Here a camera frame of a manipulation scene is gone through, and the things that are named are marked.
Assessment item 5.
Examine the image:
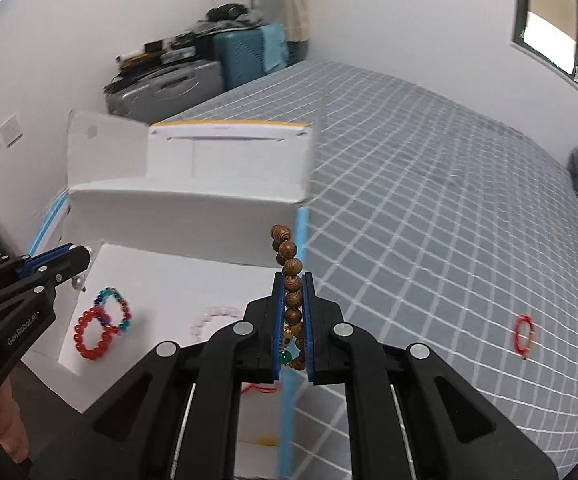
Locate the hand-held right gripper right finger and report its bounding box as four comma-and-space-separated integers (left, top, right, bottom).
301, 272, 560, 480

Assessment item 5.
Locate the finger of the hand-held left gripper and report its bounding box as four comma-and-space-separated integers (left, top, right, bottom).
0, 243, 76, 301
29, 247, 92, 293

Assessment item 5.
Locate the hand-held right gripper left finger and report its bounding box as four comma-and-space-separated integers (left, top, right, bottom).
32, 274, 290, 480

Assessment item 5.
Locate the brown wooden bead bracelet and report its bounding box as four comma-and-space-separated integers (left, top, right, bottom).
270, 225, 310, 372

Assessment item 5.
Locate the red string bracelet gold tube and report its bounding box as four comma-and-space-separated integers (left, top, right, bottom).
240, 382, 282, 396

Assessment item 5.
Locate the multicolour glass bead bracelet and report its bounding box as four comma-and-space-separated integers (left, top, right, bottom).
92, 287, 132, 333

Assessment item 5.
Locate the pink bead bracelet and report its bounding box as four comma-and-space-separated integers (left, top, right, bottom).
189, 304, 244, 341

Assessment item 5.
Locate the blue and yellow cardboard box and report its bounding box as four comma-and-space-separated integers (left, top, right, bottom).
26, 110, 315, 480

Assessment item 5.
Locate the person's left hand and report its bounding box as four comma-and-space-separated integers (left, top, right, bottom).
0, 380, 30, 463

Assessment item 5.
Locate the grey suitcase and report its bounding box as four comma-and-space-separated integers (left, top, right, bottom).
105, 60, 224, 121

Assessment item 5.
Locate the stack of black devices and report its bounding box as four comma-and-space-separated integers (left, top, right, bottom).
116, 35, 215, 78

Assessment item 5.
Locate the teal suitcase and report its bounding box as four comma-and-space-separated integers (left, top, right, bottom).
213, 24, 290, 92

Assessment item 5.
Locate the light blue cloth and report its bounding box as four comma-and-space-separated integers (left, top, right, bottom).
261, 24, 290, 72

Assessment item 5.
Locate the pile of dark items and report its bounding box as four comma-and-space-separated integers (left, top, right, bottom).
204, 4, 250, 23

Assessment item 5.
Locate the beige curtain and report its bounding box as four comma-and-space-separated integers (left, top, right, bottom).
284, 0, 312, 61

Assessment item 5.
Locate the dark framed window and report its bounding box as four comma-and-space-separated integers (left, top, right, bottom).
511, 0, 578, 111

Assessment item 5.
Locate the white wall socket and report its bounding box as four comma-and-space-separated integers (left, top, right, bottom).
0, 115, 24, 143

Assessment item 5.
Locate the red string bracelet gold bead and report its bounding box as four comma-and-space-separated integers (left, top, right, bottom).
514, 315, 536, 359

